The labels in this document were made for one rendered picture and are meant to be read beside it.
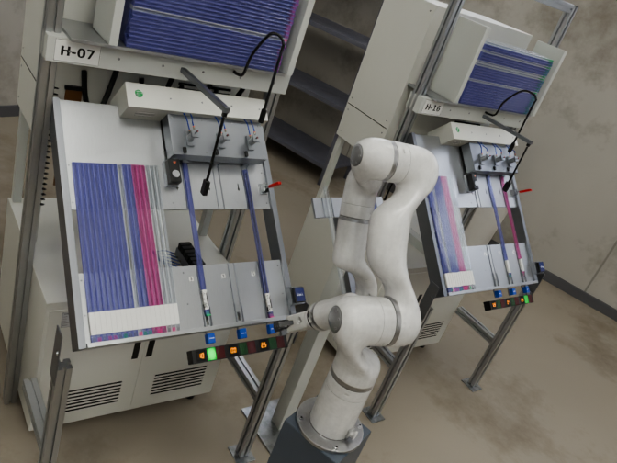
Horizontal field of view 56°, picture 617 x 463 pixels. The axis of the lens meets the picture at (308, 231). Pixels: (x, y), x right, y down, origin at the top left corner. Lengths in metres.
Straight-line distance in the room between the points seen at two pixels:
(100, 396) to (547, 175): 3.75
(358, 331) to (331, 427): 0.33
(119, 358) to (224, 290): 0.53
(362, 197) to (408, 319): 0.34
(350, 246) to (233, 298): 0.48
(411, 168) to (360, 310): 0.36
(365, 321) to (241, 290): 0.61
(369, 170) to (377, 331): 0.37
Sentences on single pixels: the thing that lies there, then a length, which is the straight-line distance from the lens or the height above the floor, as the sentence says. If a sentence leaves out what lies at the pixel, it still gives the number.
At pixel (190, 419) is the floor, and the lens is 2.51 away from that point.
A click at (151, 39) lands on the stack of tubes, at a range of 1.77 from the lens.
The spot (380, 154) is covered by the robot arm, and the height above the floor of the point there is 1.43.
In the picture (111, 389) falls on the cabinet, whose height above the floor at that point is 0.19.
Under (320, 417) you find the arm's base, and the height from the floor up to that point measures 0.76.
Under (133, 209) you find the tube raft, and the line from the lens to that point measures 1.77.
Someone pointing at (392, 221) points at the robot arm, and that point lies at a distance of 1.38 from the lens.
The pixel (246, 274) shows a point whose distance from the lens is 1.88.
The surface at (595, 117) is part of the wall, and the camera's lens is 4.85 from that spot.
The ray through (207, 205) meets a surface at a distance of 1.88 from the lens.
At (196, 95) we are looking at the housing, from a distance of 1.93.
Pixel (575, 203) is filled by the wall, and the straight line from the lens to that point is 4.94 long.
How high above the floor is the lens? 1.82
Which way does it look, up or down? 26 degrees down
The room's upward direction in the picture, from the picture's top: 20 degrees clockwise
